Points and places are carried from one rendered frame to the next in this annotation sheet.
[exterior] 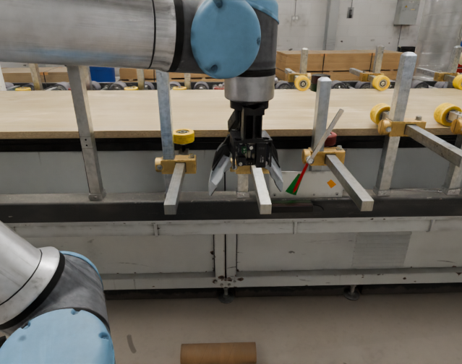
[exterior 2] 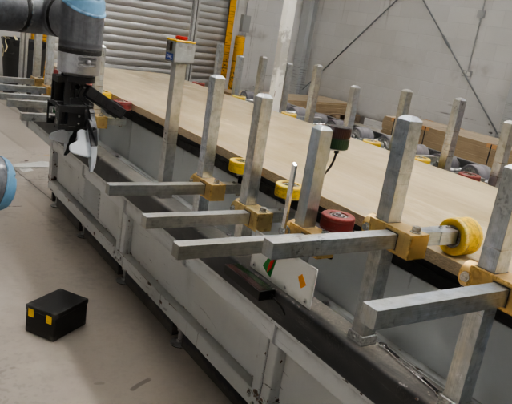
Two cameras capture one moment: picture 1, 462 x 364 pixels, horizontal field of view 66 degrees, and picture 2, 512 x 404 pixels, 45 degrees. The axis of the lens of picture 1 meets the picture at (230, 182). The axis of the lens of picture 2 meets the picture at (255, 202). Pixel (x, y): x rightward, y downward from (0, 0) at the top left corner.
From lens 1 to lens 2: 142 cm
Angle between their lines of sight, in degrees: 54
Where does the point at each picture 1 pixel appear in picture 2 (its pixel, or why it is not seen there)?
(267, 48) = (66, 30)
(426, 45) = not seen: outside the picture
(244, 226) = (237, 298)
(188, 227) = (202, 268)
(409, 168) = (501, 369)
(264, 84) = (64, 58)
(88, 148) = (165, 142)
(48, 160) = (186, 161)
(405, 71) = (395, 141)
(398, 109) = (383, 199)
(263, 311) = not seen: outside the picture
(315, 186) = (288, 276)
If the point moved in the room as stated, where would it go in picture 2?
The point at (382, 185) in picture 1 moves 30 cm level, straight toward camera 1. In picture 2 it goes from (356, 322) to (213, 308)
